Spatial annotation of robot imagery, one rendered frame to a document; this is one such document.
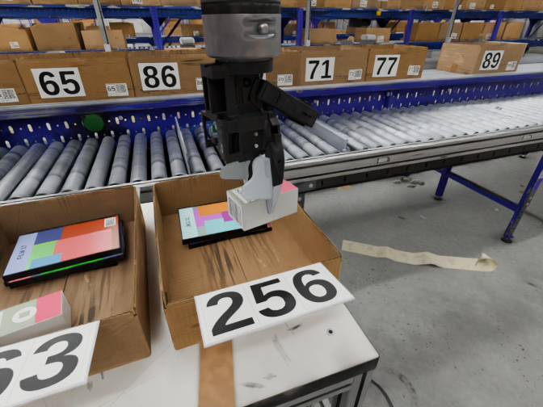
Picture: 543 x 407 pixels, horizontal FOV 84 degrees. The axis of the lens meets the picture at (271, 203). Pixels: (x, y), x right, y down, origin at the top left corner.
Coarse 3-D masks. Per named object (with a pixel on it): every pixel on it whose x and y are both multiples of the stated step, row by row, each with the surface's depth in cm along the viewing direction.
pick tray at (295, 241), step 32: (160, 192) 72; (192, 192) 75; (224, 192) 78; (160, 224) 66; (288, 224) 69; (160, 256) 50; (192, 256) 62; (224, 256) 62; (256, 256) 62; (288, 256) 62; (320, 256) 56; (160, 288) 43; (192, 288) 55; (192, 320) 43
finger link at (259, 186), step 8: (256, 160) 41; (264, 160) 41; (256, 168) 41; (264, 168) 42; (256, 176) 41; (264, 176) 42; (248, 184) 41; (256, 184) 42; (264, 184) 42; (280, 184) 43; (248, 192) 41; (256, 192) 42; (264, 192) 43; (272, 192) 43; (272, 200) 44; (272, 208) 45
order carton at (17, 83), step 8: (0, 56) 132; (8, 56) 133; (16, 56) 134; (24, 56) 135; (0, 64) 112; (8, 64) 113; (0, 72) 113; (8, 72) 114; (16, 72) 115; (0, 80) 114; (8, 80) 115; (16, 80) 116; (0, 88) 115; (8, 88) 116; (16, 88) 117; (24, 88) 118; (24, 96) 119; (0, 104) 118; (8, 104) 119; (16, 104) 120; (24, 104) 120
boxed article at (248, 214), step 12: (228, 192) 47; (240, 192) 47; (288, 192) 47; (228, 204) 48; (240, 204) 44; (252, 204) 44; (264, 204) 45; (276, 204) 47; (288, 204) 48; (240, 216) 45; (252, 216) 45; (264, 216) 47; (276, 216) 48; (252, 228) 46
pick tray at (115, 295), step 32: (96, 192) 67; (128, 192) 70; (0, 224) 63; (32, 224) 66; (64, 224) 68; (128, 224) 72; (0, 256) 61; (128, 256) 62; (0, 288) 55; (32, 288) 55; (64, 288) 55; (96, 288) 55; (128, 288) 55; (96, 320) 38; (128, 320) 40; (96, 352) 40; (128, 352) 43
